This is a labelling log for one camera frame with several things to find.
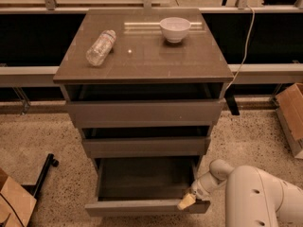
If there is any cardboard box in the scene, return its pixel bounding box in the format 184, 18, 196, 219
276, 83, 303, 159
0, 168, 37, 227

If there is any grey bottom drawer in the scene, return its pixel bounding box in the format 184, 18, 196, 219
85, 156, 210, 217

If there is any clear plastic water bottle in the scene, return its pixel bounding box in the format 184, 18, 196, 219
86, 30, 116, 66

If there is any cardboard box bottom left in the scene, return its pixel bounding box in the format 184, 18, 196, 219
0, 168, 37, 227

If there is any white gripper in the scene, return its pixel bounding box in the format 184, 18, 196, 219
177, 178, 211, 210

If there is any grey top drawer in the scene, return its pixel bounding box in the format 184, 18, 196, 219
66, 100, 223, 128

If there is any white power cable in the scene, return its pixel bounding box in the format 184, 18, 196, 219
223, 5, 256, 93

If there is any grey drawer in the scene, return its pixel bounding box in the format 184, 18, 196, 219
85, 156, 210, 217
66, 100, 223, 128
82, 137, 210, 158

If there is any black cart leg with caster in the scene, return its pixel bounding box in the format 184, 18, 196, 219
23, 153, 59, 199

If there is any white ceramic bowl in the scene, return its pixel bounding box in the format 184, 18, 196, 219
159, 17, 191, 43

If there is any grey middle drawer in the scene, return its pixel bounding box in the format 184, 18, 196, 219
82, 137, 210, 158

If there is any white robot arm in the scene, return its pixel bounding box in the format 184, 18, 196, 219
178, 159, 303, 227

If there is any black cable on box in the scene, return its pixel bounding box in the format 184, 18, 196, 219
0, 192, 26, 227

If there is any cardboard box on right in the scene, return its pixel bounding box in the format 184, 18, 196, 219
276, 83, 303, 159

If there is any grey three-drawer cabinet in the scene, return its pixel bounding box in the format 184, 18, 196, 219
52, 8, 235, 187

